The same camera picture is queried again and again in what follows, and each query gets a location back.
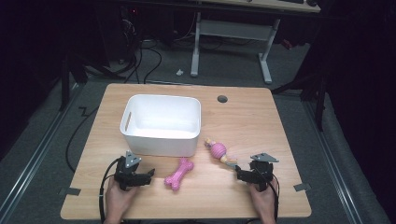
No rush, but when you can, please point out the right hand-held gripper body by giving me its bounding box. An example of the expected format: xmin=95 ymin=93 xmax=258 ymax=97
xmin=247 ymin=151 xmax=280 ymax=192

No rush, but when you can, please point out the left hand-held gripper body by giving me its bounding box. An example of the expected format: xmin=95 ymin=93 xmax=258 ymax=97
xmin=113 ymin=150 xmax=143 ymax=191

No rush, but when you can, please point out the pink ball rope toy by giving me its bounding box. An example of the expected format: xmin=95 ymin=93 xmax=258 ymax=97
xmin=204 ymin=137 xmax=239 ymax=170

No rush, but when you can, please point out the pink bone chew toy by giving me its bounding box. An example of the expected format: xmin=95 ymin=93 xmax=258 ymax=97
xmin=163 ymin=157 xmax=195 ymax=192

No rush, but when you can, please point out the white plastic storage bin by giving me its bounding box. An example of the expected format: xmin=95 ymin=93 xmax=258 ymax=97
xmin=120 ymin=93 xmax=202 ymax=158

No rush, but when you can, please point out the person's right hand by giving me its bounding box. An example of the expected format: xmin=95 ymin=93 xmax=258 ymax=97
xmin=248 ymin=178 xmax=278 ymax=218

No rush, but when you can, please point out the grey tape piece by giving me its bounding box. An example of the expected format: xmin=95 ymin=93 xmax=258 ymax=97
xmin=292 ymin=182 xmax=312 ymax=192
xmin=58 ymin=187 xmax=82 ymax=197

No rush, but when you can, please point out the black metal stand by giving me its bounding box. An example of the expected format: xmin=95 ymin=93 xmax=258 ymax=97
xmin=270 ymin=62 xmax=329 ymax=133
xmin=58 ymin=54 xmax=90 ymax=112

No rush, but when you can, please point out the white-framed wooden desk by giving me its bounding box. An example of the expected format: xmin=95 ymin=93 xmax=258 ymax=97
xmin=190 ymin=0 xmax=322 ymax=85

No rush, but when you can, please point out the right hand-held gripper black cable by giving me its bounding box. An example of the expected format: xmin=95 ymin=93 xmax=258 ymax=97
xmin=261 ymin=169 xmax=280 ymax=222

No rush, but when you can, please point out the black floor cable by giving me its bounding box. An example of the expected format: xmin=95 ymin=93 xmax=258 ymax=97
xmin=64 ymin=105 xmax=101 ymax=174

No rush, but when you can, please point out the metal floor rail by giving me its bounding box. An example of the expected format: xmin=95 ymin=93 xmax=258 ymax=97
xmin=303 ymin=101 xmax=363 ymax=224
xmin=0 ymin=82 xmax=82 ymax=216

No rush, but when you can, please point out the bundle of black cables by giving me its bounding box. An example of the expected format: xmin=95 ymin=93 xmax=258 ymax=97
xmin=116 ymin=6 xmax=163 ymax=85

